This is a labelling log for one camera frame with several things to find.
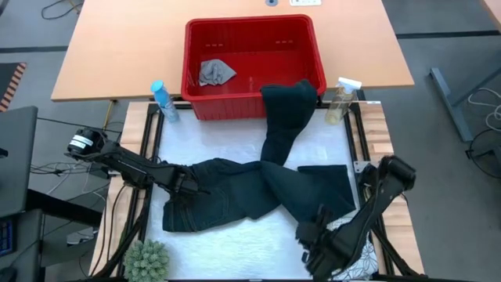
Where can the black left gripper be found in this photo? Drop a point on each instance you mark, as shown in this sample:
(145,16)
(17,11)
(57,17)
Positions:
(184,182)

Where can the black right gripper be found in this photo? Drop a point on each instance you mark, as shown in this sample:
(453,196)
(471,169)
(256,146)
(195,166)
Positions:
(332,250)

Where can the dark blue jeans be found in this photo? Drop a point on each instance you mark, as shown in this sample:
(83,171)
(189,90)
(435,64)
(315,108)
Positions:
(235,192)

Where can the white leaf-print garment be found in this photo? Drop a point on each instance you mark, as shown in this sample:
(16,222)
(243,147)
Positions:
(368,262)

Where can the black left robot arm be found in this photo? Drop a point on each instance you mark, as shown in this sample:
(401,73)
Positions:
(129,166)

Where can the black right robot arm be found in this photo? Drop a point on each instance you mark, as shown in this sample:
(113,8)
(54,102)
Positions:
(375,203)

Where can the red plastic laundry bin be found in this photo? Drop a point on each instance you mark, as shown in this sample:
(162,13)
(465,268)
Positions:
(254,51)

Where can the green artificial plant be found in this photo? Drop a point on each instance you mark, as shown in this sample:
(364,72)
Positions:
(146,260)

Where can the blue air freshener spray bottle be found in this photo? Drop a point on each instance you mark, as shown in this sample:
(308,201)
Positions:
(166,103)

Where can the small grey cloth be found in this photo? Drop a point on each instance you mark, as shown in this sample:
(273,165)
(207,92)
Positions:
(215,72)

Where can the clear spray bottle white trigger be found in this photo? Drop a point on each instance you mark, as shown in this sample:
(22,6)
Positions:
(342,102)

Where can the light wooden desk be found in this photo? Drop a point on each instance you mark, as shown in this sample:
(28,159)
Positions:
(117,47)

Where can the grey metal table leg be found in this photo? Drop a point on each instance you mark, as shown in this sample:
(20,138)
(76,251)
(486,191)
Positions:
(451,102)

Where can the black side stand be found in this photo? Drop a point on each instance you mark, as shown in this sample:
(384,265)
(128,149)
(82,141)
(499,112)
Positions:
(23,250)

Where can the wooden desk corner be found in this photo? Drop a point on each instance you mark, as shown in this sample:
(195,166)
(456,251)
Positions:
(495,8)

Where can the black aluminium table frame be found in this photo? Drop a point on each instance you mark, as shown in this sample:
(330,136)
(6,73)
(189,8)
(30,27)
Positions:
(154,133)

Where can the silver mounting bracket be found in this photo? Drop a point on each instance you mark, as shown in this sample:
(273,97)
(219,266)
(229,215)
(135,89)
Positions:
(360,166)

